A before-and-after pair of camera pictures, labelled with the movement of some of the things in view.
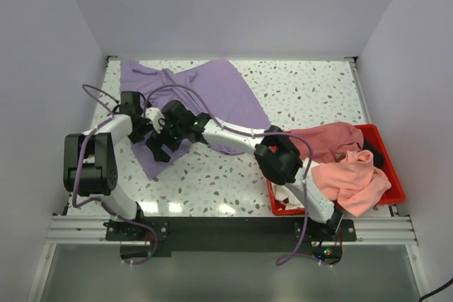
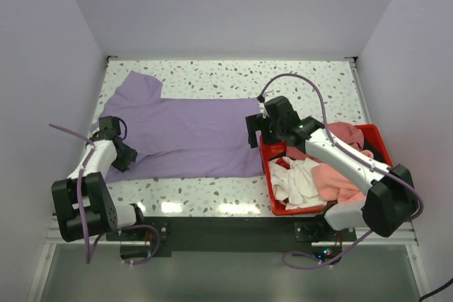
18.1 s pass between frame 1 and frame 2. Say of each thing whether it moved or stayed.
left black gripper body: moved
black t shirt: stayed
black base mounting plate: stayed
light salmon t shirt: stayed
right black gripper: moved
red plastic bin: stayed
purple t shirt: moved
